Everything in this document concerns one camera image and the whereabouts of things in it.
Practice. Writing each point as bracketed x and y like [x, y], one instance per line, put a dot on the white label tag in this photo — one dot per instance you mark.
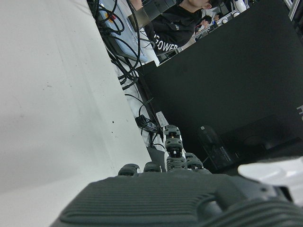
[161, 119]

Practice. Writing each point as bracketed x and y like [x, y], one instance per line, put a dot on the black monitor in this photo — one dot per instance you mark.
[225, 82]

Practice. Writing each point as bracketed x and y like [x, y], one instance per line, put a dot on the person in black hoodie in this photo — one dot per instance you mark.
[175, 23]

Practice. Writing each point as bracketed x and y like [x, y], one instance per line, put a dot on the light blue teach pendant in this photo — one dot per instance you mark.
[120, 42]

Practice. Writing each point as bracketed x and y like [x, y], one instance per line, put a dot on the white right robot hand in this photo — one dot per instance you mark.
[154, 201]

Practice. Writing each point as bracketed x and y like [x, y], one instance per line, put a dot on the black power adapter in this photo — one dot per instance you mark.
[213, 146]

